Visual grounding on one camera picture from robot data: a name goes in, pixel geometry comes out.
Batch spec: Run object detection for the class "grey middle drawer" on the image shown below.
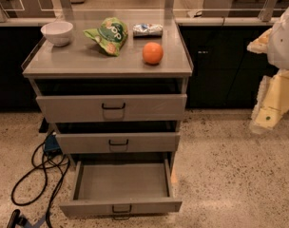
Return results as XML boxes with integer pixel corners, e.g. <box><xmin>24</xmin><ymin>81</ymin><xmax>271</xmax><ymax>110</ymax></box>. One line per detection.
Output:
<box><xmin>56</xmin><ymin>132</ymin><xmax>180</xmax><ymax>154</ymax></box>

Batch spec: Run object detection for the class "grey bottom drawer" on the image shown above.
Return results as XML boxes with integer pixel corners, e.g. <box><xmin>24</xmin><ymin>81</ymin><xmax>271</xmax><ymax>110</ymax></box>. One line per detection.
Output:
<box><xmin>60</xmin><ymin>160</ymin><xmax>182</xmax><ymax>218</ymax></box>

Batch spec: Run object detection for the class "grey drawer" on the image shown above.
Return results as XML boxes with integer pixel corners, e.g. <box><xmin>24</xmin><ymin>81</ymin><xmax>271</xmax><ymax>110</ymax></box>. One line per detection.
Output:
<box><xmin>56</xmin><ymin>132</ymin><xmax>180</xmax><ymax>154</ymax></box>
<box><xmin>37</xmin><ymin>94</ymin><xmax>186</xmax><ymax>123</ymax></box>
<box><xmin>60</xmin><ymin>160</ymin><xmax>182</xmax><ymax>218</ymax></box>

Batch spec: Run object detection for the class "orange fruit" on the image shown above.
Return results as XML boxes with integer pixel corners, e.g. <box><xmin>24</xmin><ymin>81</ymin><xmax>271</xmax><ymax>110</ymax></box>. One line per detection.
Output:
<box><xmin>143</xmin><ymin>42</ymin><xmax>164</xmax><ymax>65</ymax></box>

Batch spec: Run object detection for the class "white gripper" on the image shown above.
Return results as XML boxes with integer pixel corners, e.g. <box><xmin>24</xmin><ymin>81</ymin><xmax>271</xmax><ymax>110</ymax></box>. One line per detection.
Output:
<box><xmin>247</xmin><ymin>8</ymin><xmax>289</xmax><ymax>134</ymax></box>

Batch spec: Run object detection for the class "grey top drawer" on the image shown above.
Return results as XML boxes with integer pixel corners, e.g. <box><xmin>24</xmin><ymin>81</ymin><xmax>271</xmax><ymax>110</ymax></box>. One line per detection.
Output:
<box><xmin>37</xmin><ymin>94</ymin><xmax>186</xmax><ymax>123</ymax></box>

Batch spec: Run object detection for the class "black tool on floor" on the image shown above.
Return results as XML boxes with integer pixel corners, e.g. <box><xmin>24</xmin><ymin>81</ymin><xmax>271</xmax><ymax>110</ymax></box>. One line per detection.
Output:
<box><xmin>7</xmin><ymin>209</ymin><xmax>28</xmax><ymax>228</ymax></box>

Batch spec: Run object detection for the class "grey drawer cabinet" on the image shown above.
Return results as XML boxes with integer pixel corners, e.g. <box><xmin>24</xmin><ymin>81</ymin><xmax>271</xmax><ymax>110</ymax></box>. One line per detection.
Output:
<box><xmin>21</xmin><ymin>9</ymin><xmax>194</xmax><ymax>220</ymax></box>

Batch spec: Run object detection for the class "green chip bag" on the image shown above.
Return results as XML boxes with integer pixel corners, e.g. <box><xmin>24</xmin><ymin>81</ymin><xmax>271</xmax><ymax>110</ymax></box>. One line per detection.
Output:
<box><xmin>84</xmin><ymin>17</ymin><xmax>128</xmax><ymax>56</ymax></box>

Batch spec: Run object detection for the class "blue power box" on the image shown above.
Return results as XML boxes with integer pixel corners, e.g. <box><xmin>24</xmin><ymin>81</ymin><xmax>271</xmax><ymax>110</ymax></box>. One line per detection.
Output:
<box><xmin>44</xmin><ymin>134</ymin><xmax>60</xmax><ymax>154</ymax></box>

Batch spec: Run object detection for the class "white ceramic bowl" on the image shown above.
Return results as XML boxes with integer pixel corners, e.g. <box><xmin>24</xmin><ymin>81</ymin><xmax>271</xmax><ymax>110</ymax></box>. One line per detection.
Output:
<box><xmin>41</xmin><ymin>21</ymin><xmax>73</xmax><ymax>47</ymax></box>

